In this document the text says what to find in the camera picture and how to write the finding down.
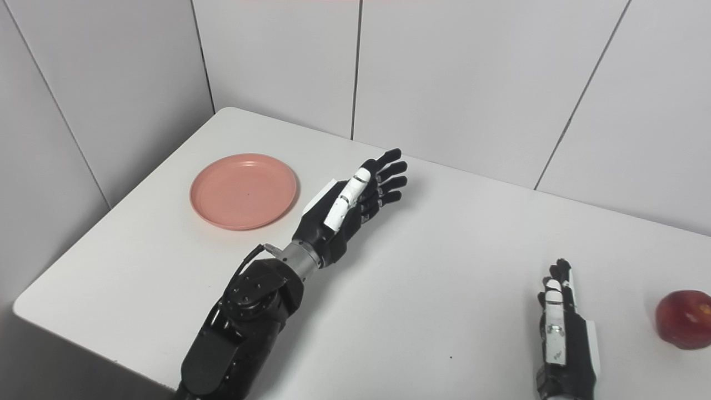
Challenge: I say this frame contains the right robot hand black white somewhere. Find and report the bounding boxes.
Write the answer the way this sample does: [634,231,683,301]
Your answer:
[534,258,602,400]

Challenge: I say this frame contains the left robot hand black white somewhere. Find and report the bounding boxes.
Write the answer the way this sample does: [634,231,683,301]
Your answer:
[292,148,408,268]

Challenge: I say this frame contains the pink plate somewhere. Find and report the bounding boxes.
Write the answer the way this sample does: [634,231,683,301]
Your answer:
[189,154,298,231]

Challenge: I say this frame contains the red apple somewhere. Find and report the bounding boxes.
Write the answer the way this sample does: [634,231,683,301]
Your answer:
[655,289,711,350]

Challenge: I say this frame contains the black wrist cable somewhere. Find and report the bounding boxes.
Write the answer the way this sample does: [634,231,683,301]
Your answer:
[236,243,281,278]

